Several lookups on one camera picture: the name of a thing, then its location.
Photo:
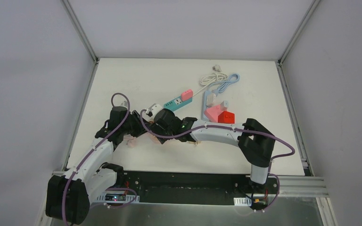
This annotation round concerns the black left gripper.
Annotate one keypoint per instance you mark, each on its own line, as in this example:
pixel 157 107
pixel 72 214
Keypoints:
pixel 134 125

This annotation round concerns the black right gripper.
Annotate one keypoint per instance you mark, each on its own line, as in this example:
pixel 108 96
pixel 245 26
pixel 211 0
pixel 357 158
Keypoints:
pixel 155 125

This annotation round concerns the pink triangular power socket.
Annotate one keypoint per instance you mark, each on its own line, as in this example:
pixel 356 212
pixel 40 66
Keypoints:
pixel 212 113

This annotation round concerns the red cube socket adapter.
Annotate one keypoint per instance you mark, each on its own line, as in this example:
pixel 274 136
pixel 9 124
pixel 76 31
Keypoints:
pixel 226 117

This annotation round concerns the round pink socket base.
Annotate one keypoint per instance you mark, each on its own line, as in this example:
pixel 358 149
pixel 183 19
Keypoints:
pixel 152 137

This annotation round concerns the beige cube socket adapter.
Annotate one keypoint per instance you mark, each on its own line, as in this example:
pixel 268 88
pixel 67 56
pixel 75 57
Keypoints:
pixel 194 143

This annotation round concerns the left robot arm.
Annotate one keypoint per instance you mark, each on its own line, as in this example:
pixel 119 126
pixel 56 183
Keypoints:
pixel 70 195

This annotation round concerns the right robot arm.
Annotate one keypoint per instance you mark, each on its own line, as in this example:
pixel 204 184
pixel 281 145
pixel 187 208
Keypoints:
pixel 254 140

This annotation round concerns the pink plug adapter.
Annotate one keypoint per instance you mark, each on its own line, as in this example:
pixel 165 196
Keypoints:
pixel 186 95

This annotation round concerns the white flat plug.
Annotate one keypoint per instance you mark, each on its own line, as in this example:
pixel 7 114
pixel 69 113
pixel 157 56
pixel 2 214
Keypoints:
pixel 210 99

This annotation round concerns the teal power strip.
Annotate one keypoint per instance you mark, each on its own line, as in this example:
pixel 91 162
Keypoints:
pixel 177 103

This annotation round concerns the white USB charger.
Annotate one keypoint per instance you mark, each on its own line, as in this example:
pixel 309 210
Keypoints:
pixel 225 104

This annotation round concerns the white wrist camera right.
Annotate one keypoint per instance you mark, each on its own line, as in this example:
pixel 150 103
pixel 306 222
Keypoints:
pixel 154 109

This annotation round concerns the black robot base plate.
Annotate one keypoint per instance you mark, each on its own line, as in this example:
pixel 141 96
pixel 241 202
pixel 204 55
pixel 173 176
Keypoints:
pixel 194 188

